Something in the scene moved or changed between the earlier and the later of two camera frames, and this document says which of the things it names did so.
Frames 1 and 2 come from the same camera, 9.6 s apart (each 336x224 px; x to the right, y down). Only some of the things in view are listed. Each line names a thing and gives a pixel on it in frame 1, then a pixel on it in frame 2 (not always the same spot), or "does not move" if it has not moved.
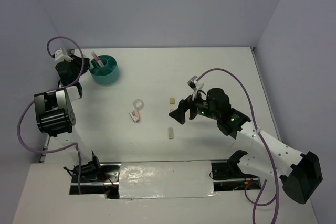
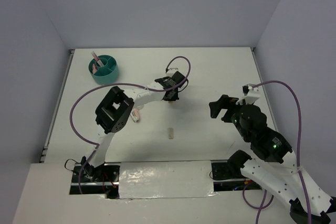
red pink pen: x=97 y=59 does not move
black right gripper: x=184 y=105 → x=214 y=106
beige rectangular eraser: x=170 y=132 does not move
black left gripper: x=77 y=61 → x=174 y=97
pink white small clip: x=135 y=116 does not move
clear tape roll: x=138 y=104 does not move
